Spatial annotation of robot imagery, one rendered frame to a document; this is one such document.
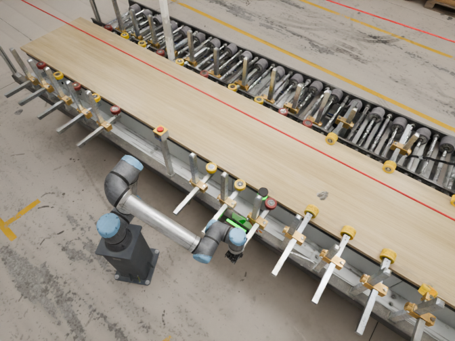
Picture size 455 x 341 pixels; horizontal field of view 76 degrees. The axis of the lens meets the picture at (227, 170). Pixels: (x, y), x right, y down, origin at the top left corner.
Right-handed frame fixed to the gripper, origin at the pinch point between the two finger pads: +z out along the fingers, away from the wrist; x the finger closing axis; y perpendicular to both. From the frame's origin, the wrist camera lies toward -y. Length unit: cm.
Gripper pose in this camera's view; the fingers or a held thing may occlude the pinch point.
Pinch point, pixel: (235, 256)
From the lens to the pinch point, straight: 189.6
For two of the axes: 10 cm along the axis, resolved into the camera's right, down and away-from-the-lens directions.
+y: -5.9, 6.4, -5.0
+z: -0.5, 5.9, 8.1
